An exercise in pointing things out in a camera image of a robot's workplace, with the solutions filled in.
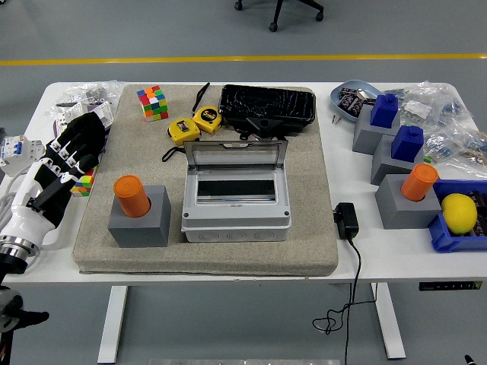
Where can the small metal clip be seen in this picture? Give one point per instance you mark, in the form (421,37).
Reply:
(335,119)

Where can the orange cylinder battery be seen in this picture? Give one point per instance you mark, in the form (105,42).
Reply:
(418,182)
(131,195)

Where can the black table control panel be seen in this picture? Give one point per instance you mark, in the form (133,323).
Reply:
(449,286)

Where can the yellow tape measure 5m print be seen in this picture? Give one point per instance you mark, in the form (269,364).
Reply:
(207,118)

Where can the grey holder block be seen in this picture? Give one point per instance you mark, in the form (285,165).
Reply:
(367,138)
(388,169)

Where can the grey block with round hole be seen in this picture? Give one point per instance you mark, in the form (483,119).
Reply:
(141,232)
(407,214)

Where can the small colourful puzzle cube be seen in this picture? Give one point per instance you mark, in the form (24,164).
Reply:
(85,186)

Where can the white circuit breaker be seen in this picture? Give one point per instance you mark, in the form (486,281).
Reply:
(15,150)

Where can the grey-brown fabric mat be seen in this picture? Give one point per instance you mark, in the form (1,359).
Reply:
(304,213)

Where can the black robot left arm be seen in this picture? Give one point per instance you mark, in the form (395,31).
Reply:
(10,264)

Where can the blue plastic bin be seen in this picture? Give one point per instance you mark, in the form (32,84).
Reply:
(443,239)

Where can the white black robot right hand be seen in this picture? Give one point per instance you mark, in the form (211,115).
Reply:
(470,361)

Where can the black triangular bracket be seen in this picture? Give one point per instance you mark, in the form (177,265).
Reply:
(262,124)

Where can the black office chair base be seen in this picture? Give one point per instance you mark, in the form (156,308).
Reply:
(277,11)

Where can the dark snack packet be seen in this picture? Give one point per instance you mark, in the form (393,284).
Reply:
(352,104)
(346,92)

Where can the clear bag of small parts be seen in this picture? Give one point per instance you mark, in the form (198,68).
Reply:
(91,91)

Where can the black plastic tray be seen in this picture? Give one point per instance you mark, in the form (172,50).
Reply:
(266,102)

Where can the dark packets pile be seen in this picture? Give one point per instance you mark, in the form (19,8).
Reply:
(480,201)

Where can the black power adapter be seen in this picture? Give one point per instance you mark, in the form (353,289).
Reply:
(347,220)

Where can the brown silver snack packet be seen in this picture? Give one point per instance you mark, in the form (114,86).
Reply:
(366,97)

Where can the clear bag of components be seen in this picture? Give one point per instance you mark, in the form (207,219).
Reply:
(437,102)
(460,146)

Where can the white packaged parts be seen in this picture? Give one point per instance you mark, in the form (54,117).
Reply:
(102,114)

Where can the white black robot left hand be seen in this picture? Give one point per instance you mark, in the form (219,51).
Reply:
(28,224)

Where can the yellow tape measure dark label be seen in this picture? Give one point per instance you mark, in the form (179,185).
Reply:
(183,130)

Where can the large colourful puzzle cube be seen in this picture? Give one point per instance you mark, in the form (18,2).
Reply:
(153,102)

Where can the grey electrical box clear lid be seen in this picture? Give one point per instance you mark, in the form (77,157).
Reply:
(236,218)

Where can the yellow lemon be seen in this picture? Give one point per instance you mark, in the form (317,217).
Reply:
(458,213)

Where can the blue block with knob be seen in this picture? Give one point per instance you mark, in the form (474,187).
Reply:
(384,112)
(407,144)

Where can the blue-grey bowl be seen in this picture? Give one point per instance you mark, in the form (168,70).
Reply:
(367,85)

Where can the small green connector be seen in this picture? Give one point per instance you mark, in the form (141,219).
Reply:
(428,159)

